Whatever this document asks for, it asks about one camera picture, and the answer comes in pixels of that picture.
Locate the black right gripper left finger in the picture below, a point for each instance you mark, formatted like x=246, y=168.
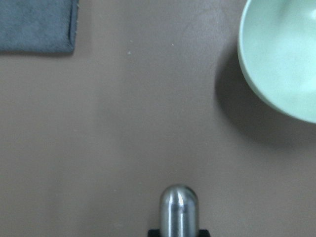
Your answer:
x=153, y=233

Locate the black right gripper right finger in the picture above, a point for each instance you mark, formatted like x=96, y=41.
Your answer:
x=203, y=233

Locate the steel muddler black tip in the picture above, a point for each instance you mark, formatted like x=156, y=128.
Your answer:
x=178, y=212

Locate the mint green bowl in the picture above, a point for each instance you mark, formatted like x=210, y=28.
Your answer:
x=277, y=54

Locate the grey folded cloth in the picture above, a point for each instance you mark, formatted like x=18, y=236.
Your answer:
x=38, y=26

